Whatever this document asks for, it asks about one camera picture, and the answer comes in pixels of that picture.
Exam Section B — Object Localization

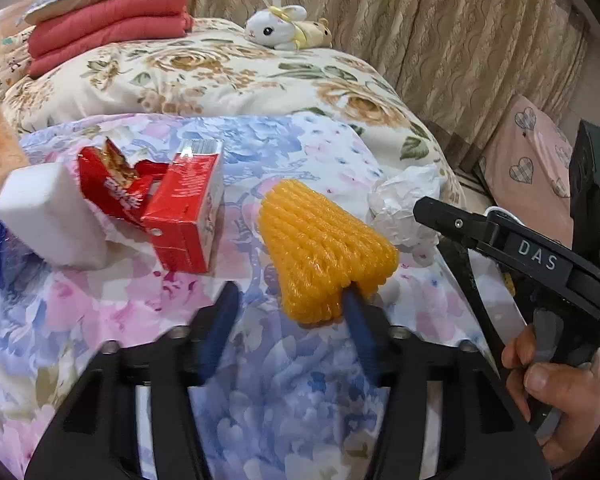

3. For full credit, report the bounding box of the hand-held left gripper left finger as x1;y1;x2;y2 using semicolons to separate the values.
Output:
24;282;241;480

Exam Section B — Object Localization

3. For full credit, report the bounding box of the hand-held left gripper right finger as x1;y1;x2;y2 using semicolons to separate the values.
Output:
342;290;553;480

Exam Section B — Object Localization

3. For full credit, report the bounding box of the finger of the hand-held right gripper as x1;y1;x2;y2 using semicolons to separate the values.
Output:
413;196;491;248
437;240;533;356

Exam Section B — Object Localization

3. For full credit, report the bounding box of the white plastic bag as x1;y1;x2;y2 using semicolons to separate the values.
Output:
367;164;443;253

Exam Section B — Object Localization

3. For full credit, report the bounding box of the orange foam net ring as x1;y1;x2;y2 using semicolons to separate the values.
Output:
257;180;400;325

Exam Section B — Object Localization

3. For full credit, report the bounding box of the small drink carton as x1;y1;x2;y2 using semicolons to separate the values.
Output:
141;139;226;275

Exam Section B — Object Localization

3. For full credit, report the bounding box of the red foil wrapper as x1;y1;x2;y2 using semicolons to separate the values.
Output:
76;137;168;223

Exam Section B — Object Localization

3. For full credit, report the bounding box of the white foam block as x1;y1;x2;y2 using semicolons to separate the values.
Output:
0;162;110;268

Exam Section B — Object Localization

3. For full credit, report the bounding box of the blue foil wrapper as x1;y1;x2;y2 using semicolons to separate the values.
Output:
0;210;56;291

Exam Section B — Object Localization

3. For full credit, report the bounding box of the person's right hand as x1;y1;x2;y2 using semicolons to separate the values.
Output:
501;325;600;471

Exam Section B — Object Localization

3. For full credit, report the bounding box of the pink heart print cloth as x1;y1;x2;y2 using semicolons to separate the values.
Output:
477;92;588;231

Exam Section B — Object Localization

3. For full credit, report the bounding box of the pink blue floral blanket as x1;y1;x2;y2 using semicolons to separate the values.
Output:
0;110;531;480

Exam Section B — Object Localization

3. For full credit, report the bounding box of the beige patterned curtain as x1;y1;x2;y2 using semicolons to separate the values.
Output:
190;0;596;171

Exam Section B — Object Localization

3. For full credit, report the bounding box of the white plush rabbit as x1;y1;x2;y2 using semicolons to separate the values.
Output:
244;0;332;52

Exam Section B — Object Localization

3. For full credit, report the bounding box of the cream floral duvet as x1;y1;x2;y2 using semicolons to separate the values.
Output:
0;16;468;211

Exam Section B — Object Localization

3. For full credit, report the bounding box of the folded red blanket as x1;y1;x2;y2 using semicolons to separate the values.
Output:
28;0;193;80

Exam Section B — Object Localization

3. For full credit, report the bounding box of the cream floral pillow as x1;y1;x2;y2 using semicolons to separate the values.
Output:
0;25;36;101

